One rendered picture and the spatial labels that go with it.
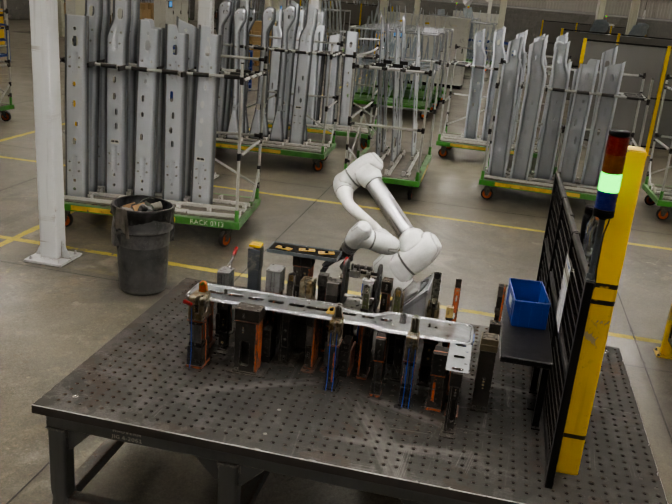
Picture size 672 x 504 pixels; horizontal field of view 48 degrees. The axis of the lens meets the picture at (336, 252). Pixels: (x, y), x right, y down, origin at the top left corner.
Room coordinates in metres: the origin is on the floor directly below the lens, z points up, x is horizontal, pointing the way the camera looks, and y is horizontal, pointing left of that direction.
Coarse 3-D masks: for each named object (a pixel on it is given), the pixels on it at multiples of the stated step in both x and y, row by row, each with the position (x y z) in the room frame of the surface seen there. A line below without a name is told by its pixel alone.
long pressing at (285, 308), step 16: (192, 288) 3.46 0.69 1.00; (208, 288) 3.47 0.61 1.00; (224, 288) 3.49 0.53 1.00; (240, 288) 3.50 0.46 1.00; (256, 304) 3.33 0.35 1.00; (272, 304) 3.34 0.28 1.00; (288, 304) 3.36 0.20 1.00; (304, 304) 3.38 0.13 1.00; (320, 304) 3.40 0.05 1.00; (352, 320) 3.24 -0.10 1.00; (368, 320) 3.25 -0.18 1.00; (432, 320) 3.32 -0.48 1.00; (448, 320) 3.33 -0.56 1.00; (432, 336) 3.14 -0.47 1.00; (448, 336) 3.15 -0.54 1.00; (464, 336) 3.17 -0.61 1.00
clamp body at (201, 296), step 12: (192, 300) 3.21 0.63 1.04; (204, 300) 3.22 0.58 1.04; (192, 312) 3.21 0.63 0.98; (204, 312) 3.24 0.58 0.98; (192, 324) 3.25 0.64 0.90; (204, 324) 3.25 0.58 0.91; (192, 336) 3.25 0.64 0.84; (204, 336) 3.25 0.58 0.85; (192, 348) 3.21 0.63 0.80; (204, 348) 3.24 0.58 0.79; (192, 360) 3.21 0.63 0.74; (204, 360) 3.24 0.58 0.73
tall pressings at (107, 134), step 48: (96, 0) 7.57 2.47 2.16; (96, 48) 7.57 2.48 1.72; (144, 48) 7.53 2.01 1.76; (192, 48) 7.71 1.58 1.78; (96, 96) 7.55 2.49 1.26; (144, 96) 7.47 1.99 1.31; (192, 96) 7.71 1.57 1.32; (96, 144) 7.54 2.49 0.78; (144, 144) 7.45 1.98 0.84; (192, 144) 7.69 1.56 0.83; (144, 192) 7.41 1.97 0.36; (192, 192) 7.43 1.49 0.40
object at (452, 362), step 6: (450, 342) 3.09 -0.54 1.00; (456, 342) 3.10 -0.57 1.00; (450, 348) 3.03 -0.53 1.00; (456, 348) 3.04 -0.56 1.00; (462, 348) 3.04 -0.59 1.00; (468, 348) 3.05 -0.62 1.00; (450, 354) 2.97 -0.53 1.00; (456, 354) 2.98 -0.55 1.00; (462, 354) 2.98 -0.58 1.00; (468, 354) 2.99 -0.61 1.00; (450, 360) 2.91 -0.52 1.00; (456, 360) 2.92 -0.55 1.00; (462, 360) 2.92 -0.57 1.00; (468, 360) 2.93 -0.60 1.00; (450, 366) 2.86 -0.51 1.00; (456, 366) 2.86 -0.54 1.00; (462, 366) 2.87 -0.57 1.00; (468, 366) 2.87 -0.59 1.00; (462, 372) 2.81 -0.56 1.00; (468, 372) 2.82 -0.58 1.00
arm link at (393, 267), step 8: (384, 256) 3.95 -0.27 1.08; (392, 256) 3.96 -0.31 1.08; (376, 264) 3.95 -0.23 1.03; (384, 264) 3.92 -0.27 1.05; (392, 264) 3.92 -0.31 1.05; (400, 264) 3.91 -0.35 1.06; (376, 272) 3.94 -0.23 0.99; (384, 272) 3.91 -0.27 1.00; (392, 272) 3.91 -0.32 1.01; (400, 272) 3.90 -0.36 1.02; (408, 272) 3.90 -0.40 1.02; (400, 280) 3.90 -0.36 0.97; (408, 280) 3.92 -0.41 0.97
